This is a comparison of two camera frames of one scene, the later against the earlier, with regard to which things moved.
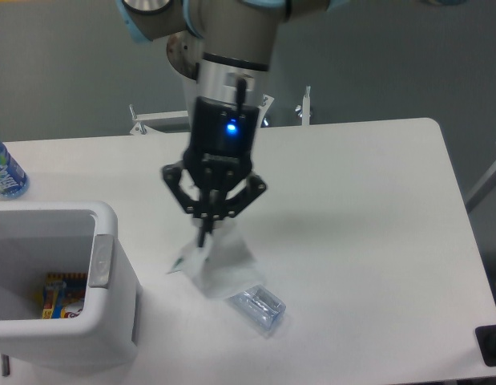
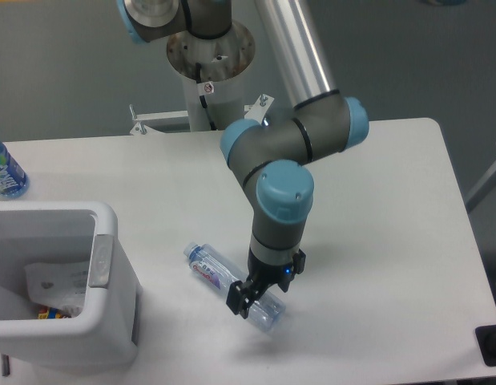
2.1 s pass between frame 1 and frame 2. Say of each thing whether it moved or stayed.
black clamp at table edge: stayed
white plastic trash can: stayed
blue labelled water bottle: stayed
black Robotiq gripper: moved
